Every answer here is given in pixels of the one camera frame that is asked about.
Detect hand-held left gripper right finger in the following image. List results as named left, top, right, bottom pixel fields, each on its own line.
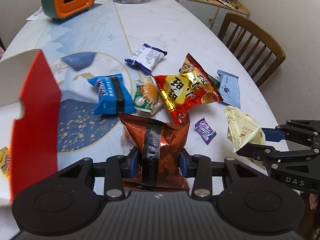
left=179, top=149, right=273, bottom=201

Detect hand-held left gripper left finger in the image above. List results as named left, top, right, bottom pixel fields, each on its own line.
left=57, top=148, right=140, bottom=201

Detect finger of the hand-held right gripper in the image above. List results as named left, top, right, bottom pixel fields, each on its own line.
left=236, top=142, right=320, bottom=166
left=261, top=119, right=320, bottom=146

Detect brown foil snack packet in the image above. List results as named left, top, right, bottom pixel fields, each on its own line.
left=117, top=112, right=191, bottom=190

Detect cream triangular snack packet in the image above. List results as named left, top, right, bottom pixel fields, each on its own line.
left=224, top=105, right=267, bottom=172

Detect light blue snack packet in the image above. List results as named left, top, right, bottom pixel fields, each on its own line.
left=216, top=69, right=241, bottom=109

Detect clear green pastry packet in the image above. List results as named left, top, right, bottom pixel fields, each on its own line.
left=133, top=76, right=164, bottom=115

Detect red cardboard box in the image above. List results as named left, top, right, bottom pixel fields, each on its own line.
left=0, top=49, right=62, bottom=207

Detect purple candy packet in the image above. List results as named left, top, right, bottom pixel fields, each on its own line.
left=194, top=117, right=217, bottom=145

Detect red gold snack bag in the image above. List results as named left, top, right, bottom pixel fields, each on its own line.
left=153, top=71, right=224, bottom=125

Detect blue black-striped snack packet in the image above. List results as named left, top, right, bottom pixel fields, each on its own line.
left=87, top=73, right=137, bottom=117

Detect dark green snack packet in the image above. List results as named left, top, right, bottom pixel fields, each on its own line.
left=209, top=74, right=221, bottom=88

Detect wooden chair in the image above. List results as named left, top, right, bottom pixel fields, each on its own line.
left=217, top=12, right=286, bottom=88

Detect red printed snack bag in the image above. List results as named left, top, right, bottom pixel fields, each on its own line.
left=179, top=53, right=213, bottom=80

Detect navy white cookie packet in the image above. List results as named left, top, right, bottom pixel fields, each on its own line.
left=124, top=43, right=167, bottom=74

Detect yellow snack packet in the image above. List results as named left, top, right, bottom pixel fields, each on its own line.
left=0, top=147, right=11, bottom=179

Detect wooden side cabinet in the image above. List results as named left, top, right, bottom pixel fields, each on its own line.
left=160, top=0, right=250, bottom=43

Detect white paper slip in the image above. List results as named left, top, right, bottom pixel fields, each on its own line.
left=26, top=7, right=47, bottom=21

